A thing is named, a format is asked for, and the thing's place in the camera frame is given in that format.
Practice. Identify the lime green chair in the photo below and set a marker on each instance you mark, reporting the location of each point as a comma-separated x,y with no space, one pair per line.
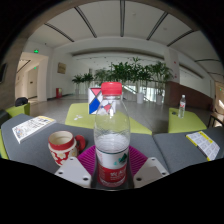
18,110

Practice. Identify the green exit sign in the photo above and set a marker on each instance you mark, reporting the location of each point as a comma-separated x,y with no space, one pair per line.
36,51

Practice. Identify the white booklet with yellow edge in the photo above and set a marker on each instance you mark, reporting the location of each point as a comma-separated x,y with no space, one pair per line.
204,143

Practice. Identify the white box with coloured triangles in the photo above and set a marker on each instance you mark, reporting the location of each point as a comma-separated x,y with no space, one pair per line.
94,101

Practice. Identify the red fire extinguisher cabinet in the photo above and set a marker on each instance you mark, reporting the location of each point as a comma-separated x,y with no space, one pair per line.
59,92

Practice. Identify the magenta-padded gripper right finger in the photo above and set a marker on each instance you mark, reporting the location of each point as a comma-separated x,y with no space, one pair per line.
150,170

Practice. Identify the red-capped clear water bottle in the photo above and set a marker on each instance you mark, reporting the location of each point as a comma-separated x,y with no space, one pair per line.
112,133

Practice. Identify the wooden bench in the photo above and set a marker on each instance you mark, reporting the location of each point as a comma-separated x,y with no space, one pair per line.
217,118

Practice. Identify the group of potted green plants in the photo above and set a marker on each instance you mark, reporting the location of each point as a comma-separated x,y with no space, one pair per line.
130,71

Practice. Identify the small clear water bottle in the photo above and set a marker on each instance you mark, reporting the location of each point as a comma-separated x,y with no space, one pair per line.
182,106

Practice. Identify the red and white mug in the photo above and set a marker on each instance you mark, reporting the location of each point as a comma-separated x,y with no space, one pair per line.
63,146

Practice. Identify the black chair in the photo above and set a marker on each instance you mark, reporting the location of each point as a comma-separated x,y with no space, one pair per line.
4,117

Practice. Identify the framed wall picture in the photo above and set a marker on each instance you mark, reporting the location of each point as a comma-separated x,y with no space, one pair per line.
61,68

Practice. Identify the white printed booklet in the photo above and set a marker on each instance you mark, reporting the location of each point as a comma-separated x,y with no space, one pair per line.
31,128

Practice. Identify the small lime green table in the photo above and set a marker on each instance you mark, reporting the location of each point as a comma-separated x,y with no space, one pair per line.
190,123

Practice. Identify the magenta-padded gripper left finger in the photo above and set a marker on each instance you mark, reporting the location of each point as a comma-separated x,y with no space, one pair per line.
75,170

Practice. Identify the black backpack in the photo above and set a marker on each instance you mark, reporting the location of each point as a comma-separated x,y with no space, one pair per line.
21,101

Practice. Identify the large lime green table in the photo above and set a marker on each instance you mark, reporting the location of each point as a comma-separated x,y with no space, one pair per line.
78,121

